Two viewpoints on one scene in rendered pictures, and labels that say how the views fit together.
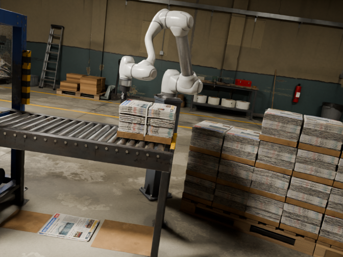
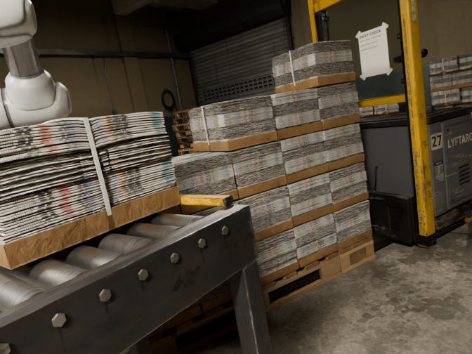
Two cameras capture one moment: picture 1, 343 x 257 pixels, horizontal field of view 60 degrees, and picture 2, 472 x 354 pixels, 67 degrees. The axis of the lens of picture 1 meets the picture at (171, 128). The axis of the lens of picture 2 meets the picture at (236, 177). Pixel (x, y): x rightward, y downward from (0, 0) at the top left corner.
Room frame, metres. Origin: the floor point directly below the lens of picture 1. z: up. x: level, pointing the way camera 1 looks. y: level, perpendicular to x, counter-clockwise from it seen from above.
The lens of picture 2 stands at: (1.30, 0.55, 0.99)
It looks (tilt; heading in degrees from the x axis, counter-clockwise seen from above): 10 degrees down; 309
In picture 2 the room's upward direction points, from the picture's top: 10 degrees counter-clockwise
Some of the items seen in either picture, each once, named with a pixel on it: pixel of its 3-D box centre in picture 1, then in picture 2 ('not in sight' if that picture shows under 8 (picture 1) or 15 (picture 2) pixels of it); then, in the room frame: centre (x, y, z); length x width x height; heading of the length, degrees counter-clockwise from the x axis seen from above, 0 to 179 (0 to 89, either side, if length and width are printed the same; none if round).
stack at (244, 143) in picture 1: (253, 180); (227, 230); (2.50, -0.79, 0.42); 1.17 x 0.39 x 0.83; 68
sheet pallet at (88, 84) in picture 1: (83, 85); not in sight; (8.49, 2.67, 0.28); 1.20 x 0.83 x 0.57; 88
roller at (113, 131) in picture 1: (107, 136); not in sight; (2.04, 0.44, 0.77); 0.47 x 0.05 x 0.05; 178
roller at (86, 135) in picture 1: (90, 133); not in sight; (2.04, 0.57, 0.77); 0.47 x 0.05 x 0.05; 178
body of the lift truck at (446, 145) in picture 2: not in sight; (408, 168); (1.93, -2.21, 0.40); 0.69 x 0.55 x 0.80; 158
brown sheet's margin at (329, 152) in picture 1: (317, 144); (279, 131); (2.35, -1.19, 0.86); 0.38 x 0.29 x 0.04; 159
